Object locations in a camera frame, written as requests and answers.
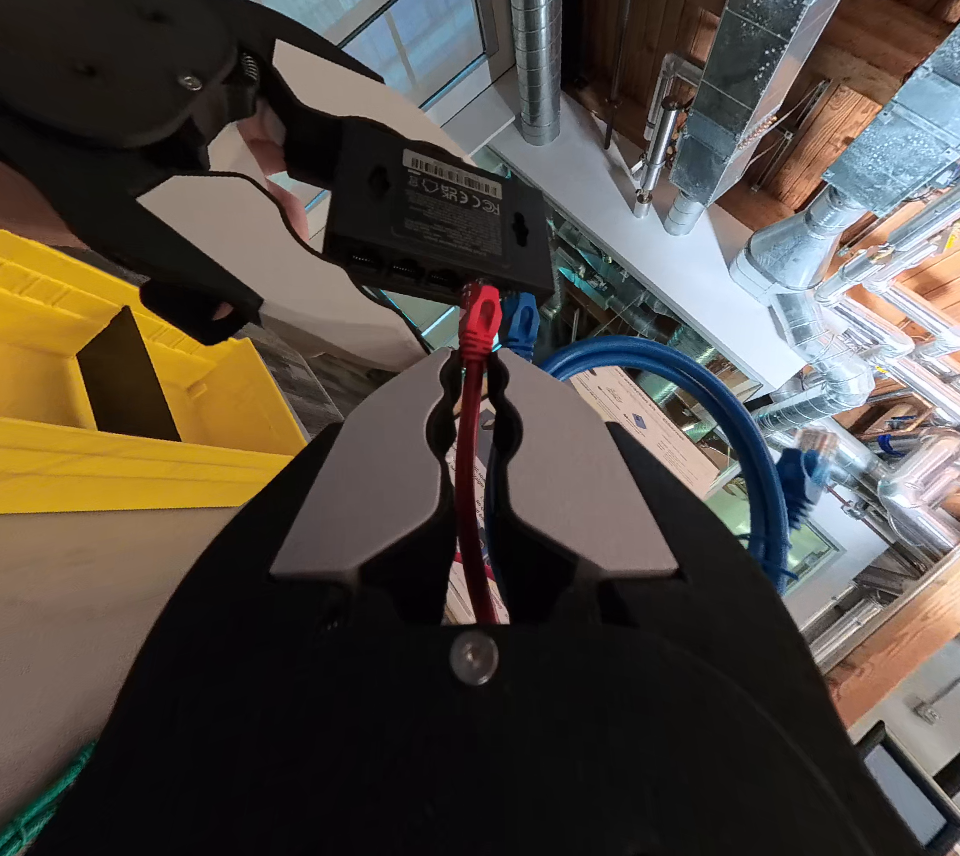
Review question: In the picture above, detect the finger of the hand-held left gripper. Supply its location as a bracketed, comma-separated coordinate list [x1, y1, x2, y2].
[267, 39, 439, 140]
[135, 171, 432, 373]

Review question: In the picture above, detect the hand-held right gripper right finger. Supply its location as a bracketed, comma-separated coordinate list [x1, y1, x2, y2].
[497, 348, 684, 583]

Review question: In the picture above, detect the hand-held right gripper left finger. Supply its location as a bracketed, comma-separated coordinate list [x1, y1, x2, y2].
[270, 348, 459, 587]

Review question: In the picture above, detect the red ethernet cable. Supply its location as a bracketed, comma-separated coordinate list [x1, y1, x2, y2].
[453, 278, 505, 629]

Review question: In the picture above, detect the blue ethernet cable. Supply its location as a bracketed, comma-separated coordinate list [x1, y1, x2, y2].
[488, 293, 835, 598]

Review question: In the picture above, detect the yellow plastic bin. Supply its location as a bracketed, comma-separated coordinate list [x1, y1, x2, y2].
[0, 228, 312, 517]

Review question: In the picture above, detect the black ethernet port box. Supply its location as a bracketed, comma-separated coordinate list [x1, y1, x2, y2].
[320, 116, 558, 307]

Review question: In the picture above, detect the green ethernet cable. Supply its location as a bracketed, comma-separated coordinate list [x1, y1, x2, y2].
[0, 734, 102, 838]

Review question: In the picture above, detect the person's left hand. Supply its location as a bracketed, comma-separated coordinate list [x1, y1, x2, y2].
[230, 104, 297, 185]

